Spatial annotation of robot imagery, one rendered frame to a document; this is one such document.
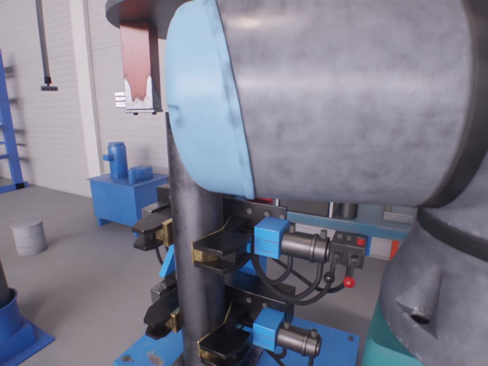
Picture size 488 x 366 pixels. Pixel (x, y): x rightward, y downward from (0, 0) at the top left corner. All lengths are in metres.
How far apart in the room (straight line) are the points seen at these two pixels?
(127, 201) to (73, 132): 2.28
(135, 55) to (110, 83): 3.48
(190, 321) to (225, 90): 1.28
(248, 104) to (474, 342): 0.20
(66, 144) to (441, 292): 5.68
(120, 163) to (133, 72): 2.75
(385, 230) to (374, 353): 0.92
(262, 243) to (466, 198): 0.99
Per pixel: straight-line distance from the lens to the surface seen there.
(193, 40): 0.18
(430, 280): 0.26
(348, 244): 1.09
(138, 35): 1.17
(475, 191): 0.20
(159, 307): 1.57
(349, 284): 0.94
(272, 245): 1.14
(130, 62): 1.17
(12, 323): 2.33
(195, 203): 1.09
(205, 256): 1.09
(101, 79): 4.80
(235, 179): 0.18
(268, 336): 1.40
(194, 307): 1.33
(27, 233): 3.62
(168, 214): 1.38
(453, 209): 0.23
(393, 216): 1.23
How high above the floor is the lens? 1.48
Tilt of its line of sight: 15 degrees down
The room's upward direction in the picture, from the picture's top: straight up
